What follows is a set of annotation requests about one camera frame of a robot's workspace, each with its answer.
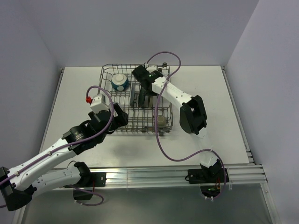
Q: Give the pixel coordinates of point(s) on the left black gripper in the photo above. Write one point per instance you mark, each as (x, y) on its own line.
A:
(119, 120)

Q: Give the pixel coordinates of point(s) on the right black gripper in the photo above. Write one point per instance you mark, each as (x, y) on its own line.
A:
(152, 93)

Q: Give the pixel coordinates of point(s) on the light blue scalloped plate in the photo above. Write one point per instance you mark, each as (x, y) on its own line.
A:
(132, 96)

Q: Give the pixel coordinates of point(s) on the teal glazed saucer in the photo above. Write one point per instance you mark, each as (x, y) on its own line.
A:
(142, 97)

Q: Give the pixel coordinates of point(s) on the beige ceramic saucer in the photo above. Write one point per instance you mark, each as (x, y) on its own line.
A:
(150, 101)

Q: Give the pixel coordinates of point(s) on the teal white-dotted bowl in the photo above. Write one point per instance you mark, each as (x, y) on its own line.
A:
(119, 82)

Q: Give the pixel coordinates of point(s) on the grey ceramic mug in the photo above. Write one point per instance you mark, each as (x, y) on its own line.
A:
(161, 121)

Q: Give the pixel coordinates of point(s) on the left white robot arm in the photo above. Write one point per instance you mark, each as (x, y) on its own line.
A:
(20, 184)

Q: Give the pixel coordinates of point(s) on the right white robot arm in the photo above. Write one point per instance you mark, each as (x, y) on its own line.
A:
(192, 120)

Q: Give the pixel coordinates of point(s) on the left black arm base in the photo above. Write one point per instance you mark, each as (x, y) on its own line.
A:
(97, 179)

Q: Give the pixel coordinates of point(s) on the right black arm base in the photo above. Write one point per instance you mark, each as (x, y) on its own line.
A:
(201, 176)

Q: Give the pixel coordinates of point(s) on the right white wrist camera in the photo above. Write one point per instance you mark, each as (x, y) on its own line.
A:
(151, 68)

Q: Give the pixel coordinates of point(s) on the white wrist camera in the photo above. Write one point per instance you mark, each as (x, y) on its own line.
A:
(151, 68)
(97, 103)

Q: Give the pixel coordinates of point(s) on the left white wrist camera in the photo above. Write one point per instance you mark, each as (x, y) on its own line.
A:
(97, 103)

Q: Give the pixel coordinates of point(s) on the grey wire dish rack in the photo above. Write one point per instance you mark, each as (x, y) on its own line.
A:
(140, 120)

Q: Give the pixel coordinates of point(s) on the aluminium front rail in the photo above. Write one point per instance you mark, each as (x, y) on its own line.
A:
(174, 176)

